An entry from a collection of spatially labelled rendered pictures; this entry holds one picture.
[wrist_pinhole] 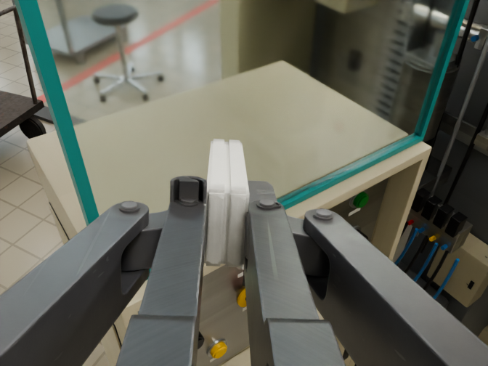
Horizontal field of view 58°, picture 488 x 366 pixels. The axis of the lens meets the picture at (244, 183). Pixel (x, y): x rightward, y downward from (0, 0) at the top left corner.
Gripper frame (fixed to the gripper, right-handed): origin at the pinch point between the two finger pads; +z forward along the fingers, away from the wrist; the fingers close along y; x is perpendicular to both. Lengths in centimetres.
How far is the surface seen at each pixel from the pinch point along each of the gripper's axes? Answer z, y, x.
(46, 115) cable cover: 295, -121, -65
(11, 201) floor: 215, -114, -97
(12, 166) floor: 245, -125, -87
